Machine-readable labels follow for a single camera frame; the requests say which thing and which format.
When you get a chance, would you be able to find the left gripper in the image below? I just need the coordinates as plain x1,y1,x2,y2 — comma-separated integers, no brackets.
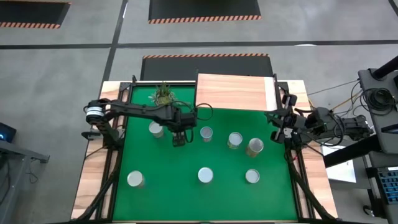
166,105,198,147

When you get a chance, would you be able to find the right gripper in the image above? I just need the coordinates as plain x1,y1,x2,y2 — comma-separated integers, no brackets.
264,94,308,144

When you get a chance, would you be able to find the blue green label tin can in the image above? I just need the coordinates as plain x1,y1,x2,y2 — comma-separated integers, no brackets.
148,121,165,139

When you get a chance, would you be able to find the blue dotted label tin can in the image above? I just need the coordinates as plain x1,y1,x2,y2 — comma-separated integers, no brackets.
200,126,214,143

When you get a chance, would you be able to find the orange label tin can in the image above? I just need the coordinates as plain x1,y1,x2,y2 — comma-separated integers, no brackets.
245,138,264,158

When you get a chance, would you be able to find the pale green label tin can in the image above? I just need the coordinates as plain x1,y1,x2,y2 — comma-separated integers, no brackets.
197,167,215,184

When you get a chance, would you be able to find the mix vegetable label tin can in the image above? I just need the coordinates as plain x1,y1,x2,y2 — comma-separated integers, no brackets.
226,131,244,151

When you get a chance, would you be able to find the silver lid tin can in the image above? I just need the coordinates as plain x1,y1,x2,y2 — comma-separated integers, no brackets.
244,169,261,184
126,170,146,189

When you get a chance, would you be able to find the wooden shelf with black legs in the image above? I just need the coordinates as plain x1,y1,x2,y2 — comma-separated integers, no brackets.
195,73,278,112

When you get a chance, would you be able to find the potted succulent plant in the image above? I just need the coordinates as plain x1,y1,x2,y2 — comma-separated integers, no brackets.
148,81,184,107

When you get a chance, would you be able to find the green table mat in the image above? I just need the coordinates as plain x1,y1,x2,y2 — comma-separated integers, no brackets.
112,85,299,222

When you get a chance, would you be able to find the black hazard striped floor mat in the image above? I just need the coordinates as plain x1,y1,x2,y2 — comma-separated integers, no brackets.
0,0,72,30
139,52,274,82
147,0,262,25

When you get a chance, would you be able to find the white paper sheet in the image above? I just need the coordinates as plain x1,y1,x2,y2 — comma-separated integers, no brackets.
320,144,357,184

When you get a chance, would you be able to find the grey equipment stand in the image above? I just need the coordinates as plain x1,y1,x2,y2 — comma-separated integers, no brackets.
357,55,398,156

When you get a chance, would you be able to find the blue lit keyboard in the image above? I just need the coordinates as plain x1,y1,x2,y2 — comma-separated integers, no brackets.
374,166,398,205

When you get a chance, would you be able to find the grey desk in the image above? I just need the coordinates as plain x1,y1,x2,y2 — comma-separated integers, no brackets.
0,139,50,224

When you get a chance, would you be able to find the dark monitor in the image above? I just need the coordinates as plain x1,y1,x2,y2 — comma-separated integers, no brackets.
0,122,17,143

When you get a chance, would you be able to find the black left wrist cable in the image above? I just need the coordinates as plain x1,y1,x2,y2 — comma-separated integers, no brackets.
186,102,214,122

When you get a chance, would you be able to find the black aluminium table frame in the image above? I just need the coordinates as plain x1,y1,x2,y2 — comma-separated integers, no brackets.
73,74,338,224

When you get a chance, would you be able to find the coiled black cable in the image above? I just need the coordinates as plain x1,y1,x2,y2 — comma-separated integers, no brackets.
362,87,397,112

